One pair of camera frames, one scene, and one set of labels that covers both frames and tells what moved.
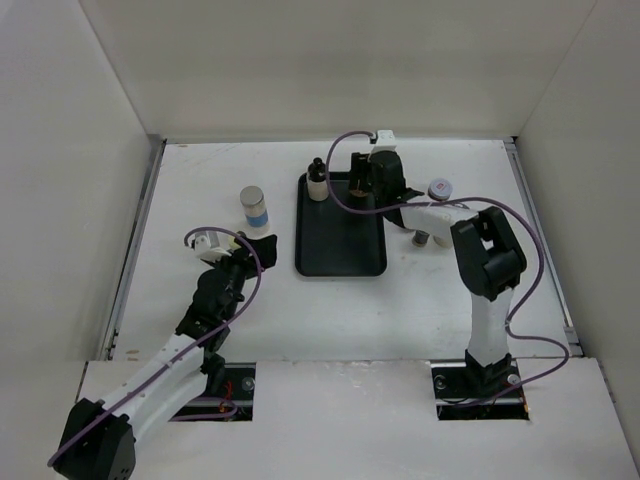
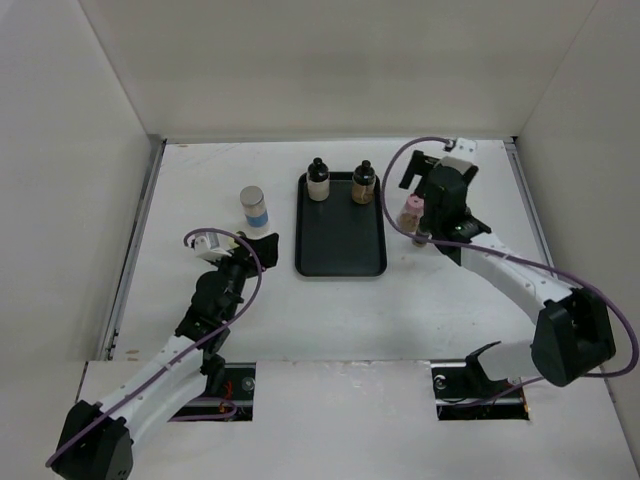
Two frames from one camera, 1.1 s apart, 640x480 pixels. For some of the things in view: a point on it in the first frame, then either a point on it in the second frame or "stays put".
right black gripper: x=360 y=164 -> x=421 y=164
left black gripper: x=238 y=257 stays put
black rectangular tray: x=332 y=242 stays put
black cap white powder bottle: x=317 y=183 stays put
